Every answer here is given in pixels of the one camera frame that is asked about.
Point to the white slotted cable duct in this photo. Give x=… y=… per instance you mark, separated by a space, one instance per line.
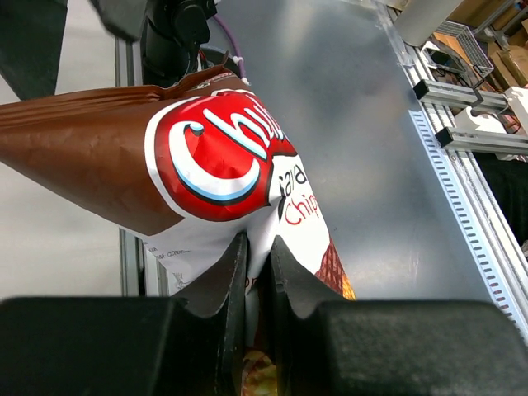
x=467 y=227

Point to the wire mesh basket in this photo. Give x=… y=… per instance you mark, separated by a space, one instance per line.
x=461 y=39

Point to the cardboard boxes background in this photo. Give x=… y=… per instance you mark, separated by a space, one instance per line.
x=502 y=25

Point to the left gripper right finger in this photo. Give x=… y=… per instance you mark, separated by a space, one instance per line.
x=328 y=345

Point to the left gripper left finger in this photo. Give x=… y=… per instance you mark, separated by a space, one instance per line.
x=188 y=344

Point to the Chuba cassava chips bag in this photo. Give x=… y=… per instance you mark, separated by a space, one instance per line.
x=184 y=169

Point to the aluminium mounting rail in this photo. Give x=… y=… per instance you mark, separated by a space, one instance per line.
x=480 y=130

